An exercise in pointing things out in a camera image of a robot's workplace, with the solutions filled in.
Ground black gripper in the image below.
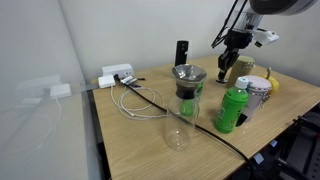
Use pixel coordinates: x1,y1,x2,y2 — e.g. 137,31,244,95
218,29,253,81

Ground clear glass carafe silver funnel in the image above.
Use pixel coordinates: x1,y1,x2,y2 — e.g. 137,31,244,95
164,63,208,152

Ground tan canister with lid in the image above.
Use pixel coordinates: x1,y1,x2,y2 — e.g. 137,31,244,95
226,55,257,89

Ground green plastic bottle white cap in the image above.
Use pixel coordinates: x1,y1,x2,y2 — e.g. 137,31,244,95
213,76,250,135

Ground white tin canister metal clasp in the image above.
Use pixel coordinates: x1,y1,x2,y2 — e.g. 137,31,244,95
236,75,273,127

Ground yellow pepper toy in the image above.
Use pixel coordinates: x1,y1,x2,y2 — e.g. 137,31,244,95
259,67,281,95

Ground small silver usb hub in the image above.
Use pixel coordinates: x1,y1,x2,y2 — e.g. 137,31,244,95
120,75,139,86

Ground white power strip box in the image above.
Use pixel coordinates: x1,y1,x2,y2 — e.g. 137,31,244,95
101,63,135,79

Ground black metal rack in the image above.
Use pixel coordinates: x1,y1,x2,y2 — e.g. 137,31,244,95
266,103,320,180

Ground white power adapter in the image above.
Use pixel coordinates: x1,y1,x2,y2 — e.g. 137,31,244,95
98,74,117,90

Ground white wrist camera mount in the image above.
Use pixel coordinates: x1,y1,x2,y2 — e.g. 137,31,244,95
254,29,280,48

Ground thick black cable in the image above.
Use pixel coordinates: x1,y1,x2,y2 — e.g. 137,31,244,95
113,73,256,180

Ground white coiled cable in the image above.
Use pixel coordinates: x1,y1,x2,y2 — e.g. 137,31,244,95
110,84,171,121

